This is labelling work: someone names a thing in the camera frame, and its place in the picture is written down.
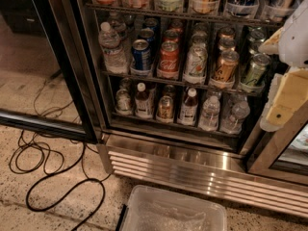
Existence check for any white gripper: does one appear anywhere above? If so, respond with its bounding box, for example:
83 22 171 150
258 27 308 133

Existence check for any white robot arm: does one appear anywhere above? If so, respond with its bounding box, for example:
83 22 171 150
259 0 308 132

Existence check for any gold can middle shelf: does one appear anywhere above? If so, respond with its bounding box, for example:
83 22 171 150
209 50 240 89

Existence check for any striped can top shelf right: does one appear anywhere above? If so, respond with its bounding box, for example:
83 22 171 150
261 0 296 22

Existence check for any blue pepsi can top shelf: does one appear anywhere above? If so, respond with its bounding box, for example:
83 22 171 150
224 0 259 18

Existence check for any blue pepsi can shelf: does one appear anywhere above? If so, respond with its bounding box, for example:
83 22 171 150
224 0 259 18
131 39 151 76

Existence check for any white green can middle shelf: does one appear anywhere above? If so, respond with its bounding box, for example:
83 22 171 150
183 45 208 84

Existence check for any clear water bottle bottom shelf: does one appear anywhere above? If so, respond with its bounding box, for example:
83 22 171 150
198 95 220 131

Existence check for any clear water bottle shelf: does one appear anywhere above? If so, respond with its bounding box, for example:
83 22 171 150
198 95 220 131
98 22 128 74

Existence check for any red coke can middle shelf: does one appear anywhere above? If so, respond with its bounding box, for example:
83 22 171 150
157 41 179 80

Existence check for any stainless steel fridge grille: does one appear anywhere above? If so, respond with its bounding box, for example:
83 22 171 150
97 135 308 218

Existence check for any blue pepsi can middle shelf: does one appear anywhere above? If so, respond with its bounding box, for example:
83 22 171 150
131 39 151 76

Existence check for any clear water bottle middle shelf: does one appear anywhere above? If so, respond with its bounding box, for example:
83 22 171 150
98 22 128 74

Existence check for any open glass fridge door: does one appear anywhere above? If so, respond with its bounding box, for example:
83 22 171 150
0 0 102 143

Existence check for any clear water bottle bottom right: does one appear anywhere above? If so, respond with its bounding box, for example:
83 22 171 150
219 101 250 135

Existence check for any red drink bottle white cap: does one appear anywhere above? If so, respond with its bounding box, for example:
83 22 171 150
177 88 198 126

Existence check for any white capped juice bottle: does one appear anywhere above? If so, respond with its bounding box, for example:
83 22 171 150
135 83 153 118

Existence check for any clear plastic bin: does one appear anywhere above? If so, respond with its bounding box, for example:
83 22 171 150
115 185 227 231

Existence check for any top wire fridge shelf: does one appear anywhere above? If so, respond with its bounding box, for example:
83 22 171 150
86 3 283 28

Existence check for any black cable on floor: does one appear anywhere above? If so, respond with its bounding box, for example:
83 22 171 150
8 69 112 231

